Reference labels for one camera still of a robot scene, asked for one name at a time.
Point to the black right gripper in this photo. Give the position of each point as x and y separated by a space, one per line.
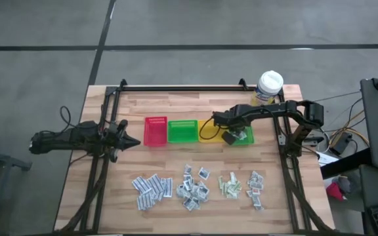
231 120

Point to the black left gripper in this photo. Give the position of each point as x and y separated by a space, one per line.
115 141

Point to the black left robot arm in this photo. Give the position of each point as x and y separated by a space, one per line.
61 137

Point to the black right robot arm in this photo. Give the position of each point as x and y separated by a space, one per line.
274 109

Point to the yellow plastic slotted basket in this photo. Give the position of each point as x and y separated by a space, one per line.
217 136

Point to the green plastic slotted basket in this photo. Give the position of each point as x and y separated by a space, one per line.
248 136
182 132

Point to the red plastic slotted basket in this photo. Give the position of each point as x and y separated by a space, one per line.
155 134

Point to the Lysol wipes canister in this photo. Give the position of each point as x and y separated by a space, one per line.
270 83

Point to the white paper sheet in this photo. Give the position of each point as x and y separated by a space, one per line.
327 159

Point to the black electronics box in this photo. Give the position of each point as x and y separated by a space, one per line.
340 143

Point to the red cloth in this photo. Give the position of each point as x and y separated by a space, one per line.
335 191

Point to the grey metal stand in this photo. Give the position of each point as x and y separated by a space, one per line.
5 160

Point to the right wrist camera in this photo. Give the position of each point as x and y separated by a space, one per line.
229 138

